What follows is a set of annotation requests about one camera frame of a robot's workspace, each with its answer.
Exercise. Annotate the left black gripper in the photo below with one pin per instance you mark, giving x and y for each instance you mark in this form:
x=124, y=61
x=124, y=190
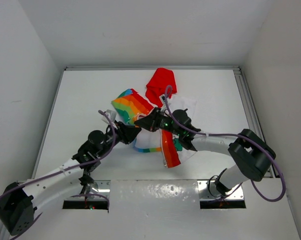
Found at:
x=126, y=133

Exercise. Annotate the aluminium frame rail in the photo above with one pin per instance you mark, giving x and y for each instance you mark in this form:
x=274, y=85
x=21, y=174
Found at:
x=224, y=103

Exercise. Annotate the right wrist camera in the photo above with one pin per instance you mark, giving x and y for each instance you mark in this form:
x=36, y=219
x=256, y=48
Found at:
x=165, y=100

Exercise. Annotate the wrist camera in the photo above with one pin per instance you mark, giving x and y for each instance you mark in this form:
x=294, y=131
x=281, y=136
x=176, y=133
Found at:
x=165, y=100
x=111, y=114

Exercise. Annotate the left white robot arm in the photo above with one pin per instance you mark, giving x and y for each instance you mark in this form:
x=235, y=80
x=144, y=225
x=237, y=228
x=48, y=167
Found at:
x=22, y=202

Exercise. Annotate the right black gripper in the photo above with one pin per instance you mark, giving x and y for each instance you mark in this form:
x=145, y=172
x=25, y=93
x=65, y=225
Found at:
x=150, y=121

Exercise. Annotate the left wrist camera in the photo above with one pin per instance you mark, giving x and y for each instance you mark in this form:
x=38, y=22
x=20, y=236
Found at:
x=111, y=114

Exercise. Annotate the metal base plate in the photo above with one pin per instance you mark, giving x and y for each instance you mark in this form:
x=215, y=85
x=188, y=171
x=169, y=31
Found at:
x=96, y=196

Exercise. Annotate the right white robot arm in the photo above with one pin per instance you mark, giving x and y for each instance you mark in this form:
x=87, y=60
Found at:
x=252, y=156

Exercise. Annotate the rainbow white kids jacket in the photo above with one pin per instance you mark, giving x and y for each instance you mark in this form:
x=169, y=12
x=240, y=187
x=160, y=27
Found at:
x=130, y=105

